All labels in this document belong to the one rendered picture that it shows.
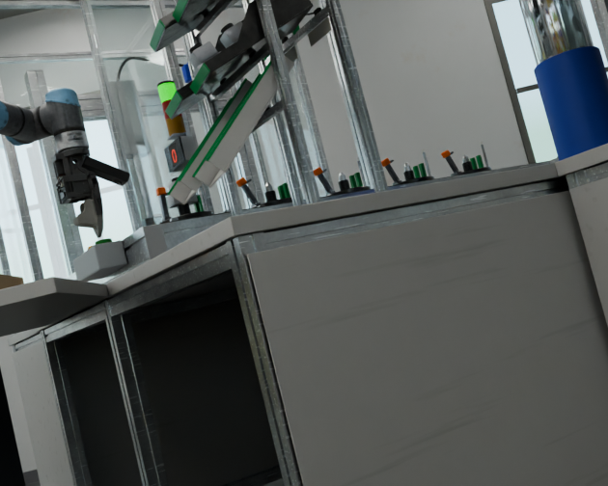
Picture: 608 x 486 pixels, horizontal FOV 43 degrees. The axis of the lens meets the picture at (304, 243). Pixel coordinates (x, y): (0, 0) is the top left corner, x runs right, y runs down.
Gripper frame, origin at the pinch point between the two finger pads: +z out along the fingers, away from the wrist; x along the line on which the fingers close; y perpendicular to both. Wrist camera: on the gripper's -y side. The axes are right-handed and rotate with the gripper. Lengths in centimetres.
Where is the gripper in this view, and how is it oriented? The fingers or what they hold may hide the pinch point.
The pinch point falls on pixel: (100, 231)
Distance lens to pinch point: 188.6
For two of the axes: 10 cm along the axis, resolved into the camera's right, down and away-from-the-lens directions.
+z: 2.4, 9.7, -0.8
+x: 5.0, -1.9, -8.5
